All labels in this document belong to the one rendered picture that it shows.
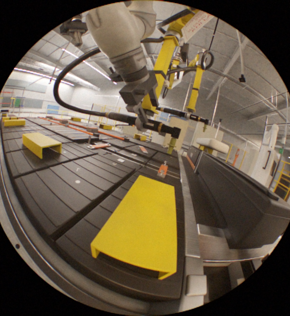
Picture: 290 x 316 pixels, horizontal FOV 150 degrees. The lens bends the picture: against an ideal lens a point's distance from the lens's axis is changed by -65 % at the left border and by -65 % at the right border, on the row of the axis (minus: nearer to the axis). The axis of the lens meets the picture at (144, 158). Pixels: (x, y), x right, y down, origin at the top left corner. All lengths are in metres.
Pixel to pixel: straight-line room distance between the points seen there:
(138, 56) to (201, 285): 0.40
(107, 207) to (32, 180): 0.14
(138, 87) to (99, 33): 0.18
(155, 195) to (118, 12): 0.35
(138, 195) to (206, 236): 0.15
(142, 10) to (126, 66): 0.21
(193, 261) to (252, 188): 0.14
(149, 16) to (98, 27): 0.17
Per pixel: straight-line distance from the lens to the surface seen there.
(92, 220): 0.15
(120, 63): 0.29
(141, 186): 0.18
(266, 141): 4.27
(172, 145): 0.44
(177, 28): 0.77
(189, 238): 0.20
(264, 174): 2.89
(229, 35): 10.43
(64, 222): 0.15
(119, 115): 0.60
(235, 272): 0.53
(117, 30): 0.27
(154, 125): 0.47
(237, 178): 0.25
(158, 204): 0.15
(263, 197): 0.19
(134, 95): 0.31
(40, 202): 0.18
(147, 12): 0.41
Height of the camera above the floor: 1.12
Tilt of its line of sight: 15 degrees down
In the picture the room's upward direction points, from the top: 17 degrees clockwise
